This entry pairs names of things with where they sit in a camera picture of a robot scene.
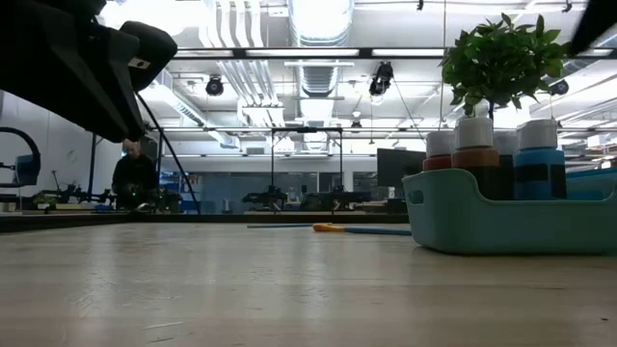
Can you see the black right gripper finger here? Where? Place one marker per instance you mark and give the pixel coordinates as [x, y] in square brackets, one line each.
[595, 24]

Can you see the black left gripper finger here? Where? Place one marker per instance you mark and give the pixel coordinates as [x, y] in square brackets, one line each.
[72, 77]

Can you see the blue paint bottle white cap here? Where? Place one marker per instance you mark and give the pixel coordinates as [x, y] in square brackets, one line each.
[539, 164]

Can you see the black paint bottle white cap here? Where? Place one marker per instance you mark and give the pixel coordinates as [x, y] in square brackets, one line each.
[506, 164]

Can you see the brown paint bottle white cap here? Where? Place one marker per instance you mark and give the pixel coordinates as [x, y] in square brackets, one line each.
[474, 154]

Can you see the red paint bottle white cap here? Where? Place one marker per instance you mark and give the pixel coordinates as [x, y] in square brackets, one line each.
[438, 152]

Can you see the black ceiling lamp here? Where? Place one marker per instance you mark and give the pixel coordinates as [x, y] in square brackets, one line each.
[559, 87]
[214, 86]

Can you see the white pipe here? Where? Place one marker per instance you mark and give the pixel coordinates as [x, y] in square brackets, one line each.
[255, 67]
[226, 67]
[241, 67]

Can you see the green leafy plant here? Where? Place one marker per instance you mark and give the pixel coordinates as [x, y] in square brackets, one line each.
[501, 62]

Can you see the blue office chair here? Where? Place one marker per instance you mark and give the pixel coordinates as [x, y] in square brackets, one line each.
[26, 168]

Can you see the background black robot station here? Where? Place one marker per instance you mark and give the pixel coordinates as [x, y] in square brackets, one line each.
[265, 197]
[72, 195]
[337, 198]

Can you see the person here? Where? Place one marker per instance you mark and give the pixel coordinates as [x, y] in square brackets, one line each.
[134, 178]

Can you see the large teal plastic tray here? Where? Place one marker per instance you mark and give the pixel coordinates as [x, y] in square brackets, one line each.
[595, 183]

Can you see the small green plastic tray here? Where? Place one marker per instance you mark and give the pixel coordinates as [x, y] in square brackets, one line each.
[482, 221]

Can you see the black computer monitor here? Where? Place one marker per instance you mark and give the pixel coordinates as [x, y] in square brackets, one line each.
[397, 168]

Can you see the silver ventilation duct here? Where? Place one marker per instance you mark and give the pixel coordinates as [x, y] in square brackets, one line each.
[320, 38]

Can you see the background black metal frame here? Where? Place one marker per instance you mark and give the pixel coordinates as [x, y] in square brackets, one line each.
[306, 129]

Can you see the black overhead camera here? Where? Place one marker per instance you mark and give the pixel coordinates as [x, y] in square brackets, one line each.
[382, 77]

